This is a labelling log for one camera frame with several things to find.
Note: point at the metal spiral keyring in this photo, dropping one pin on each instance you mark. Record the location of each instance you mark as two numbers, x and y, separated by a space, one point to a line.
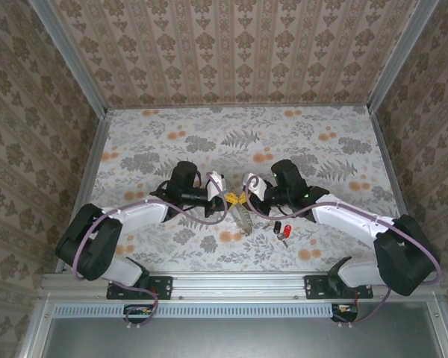
242 220

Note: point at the black-headed silver key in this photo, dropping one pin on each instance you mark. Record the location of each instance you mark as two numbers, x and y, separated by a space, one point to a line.
277 227

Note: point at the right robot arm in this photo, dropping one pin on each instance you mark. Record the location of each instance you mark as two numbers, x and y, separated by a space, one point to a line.
403 261

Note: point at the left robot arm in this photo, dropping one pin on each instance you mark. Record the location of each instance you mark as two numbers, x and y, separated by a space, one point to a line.
97 253

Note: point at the floral patterned table sheet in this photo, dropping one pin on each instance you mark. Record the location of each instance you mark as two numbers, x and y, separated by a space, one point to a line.
224 123

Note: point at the grey metal panel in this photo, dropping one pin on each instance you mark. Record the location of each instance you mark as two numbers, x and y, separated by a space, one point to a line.
239 339

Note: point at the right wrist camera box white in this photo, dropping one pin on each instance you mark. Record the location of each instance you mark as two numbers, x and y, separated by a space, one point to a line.
255 188

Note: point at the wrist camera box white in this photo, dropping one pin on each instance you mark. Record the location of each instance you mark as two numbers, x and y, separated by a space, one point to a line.
255 188
216 184

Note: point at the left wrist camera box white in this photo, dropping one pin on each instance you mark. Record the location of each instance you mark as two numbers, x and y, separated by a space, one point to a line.
216 184

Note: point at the aluminium mounting rail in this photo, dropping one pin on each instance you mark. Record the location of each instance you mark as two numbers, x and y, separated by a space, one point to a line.
239 285

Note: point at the thin aluminium table end rail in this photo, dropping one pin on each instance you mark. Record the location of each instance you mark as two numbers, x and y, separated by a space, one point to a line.
239 107

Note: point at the aluminium table side rail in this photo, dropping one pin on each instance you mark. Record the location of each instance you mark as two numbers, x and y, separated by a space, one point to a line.
96 149
385 149

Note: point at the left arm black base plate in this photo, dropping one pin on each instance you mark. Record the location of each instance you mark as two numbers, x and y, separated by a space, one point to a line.
160 287

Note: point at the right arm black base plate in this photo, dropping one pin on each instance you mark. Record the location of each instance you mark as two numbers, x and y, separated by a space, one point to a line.
315 287

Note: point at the aluminium frame post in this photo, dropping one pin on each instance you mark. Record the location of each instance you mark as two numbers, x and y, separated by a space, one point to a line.
402 48
69 48

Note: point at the aluminium frame bar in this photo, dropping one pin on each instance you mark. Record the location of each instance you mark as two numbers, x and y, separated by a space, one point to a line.
35 332
442 332

